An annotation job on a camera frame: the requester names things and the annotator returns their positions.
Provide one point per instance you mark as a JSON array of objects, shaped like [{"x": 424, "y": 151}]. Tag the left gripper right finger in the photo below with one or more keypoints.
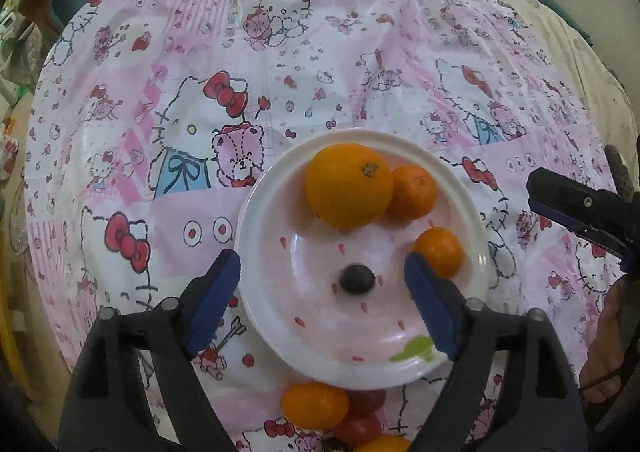
[{"x": 539, "y": 407}]

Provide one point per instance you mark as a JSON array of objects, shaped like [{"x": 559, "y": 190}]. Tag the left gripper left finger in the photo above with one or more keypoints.
[{"x": 105, "y": 408}]

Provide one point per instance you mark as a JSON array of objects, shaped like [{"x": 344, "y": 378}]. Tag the large orange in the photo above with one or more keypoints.
[
  {"x": 348, "y": 186},
  {"x": 385, "y": 443}
]

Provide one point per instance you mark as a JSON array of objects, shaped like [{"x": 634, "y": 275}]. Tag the red cherry tomato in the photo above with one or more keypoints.
[
  {"x": 358, "y": 430},
  {"x": 365, "y": 402}
]

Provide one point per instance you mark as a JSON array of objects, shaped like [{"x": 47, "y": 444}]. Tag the small mandarin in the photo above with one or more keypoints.
[
  {"x": 414, "y": 193},
  {"x": 315, "y": 406},
  {"x": 442, "y": 250}
]

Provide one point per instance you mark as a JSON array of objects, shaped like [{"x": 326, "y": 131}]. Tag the dark grape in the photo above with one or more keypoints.
[{"x": 357, "y": 279}]

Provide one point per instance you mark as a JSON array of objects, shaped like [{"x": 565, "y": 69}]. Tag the right hand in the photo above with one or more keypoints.
[{"x": 606, "y": 353}]

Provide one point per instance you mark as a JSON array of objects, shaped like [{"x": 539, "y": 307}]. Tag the pink strawberry plate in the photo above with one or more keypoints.
[{"x": 291, "y": 264}]

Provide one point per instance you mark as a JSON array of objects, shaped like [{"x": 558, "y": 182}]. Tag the Hello Kitty pink cloth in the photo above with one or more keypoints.
[{"x": 136, "y": 171}]

